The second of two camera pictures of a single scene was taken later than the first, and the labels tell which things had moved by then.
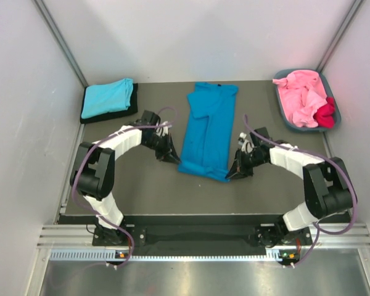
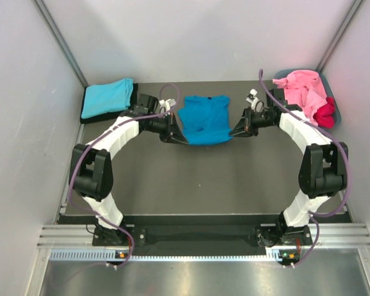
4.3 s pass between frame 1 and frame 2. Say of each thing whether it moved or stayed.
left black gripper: moved
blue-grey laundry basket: stayed
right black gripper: moved
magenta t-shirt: stayed
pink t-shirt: stayed
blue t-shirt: moved
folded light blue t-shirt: stayed
